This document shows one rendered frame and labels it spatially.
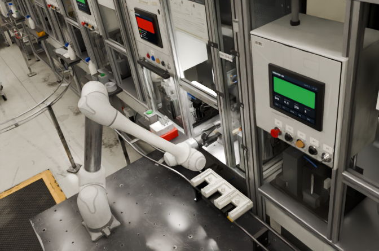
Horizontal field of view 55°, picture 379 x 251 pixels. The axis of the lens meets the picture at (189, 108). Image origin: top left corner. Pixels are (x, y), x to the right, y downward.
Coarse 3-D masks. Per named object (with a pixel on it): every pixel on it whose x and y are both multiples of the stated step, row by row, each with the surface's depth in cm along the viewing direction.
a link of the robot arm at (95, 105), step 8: (88, 96) 181; (96, 96) 185; (104, 96) 189; (80, 104) 180; (88, 104) 179; (96, 104) 181; (104, 104) 184; (88, 112) 180; (96, 112) 181; (104, 112) 182; (112, 112) 185; (96, 120) 183; (104, 120) 184; (112, 120) 186
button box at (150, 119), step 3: (144, 114) 251; (147, 114) 249; (150, 114) 249; (153, 114) 249; (147, 117) 250; (150, 117) 247; (153, 117) 249; (156, 117) 250; (147, 120) 252; (150, 120) 248; (153, 120) 250; (156, 120) 251; (147, 123) 255; (150, 123) 250; (153, 123) 251; (147, 126) 257
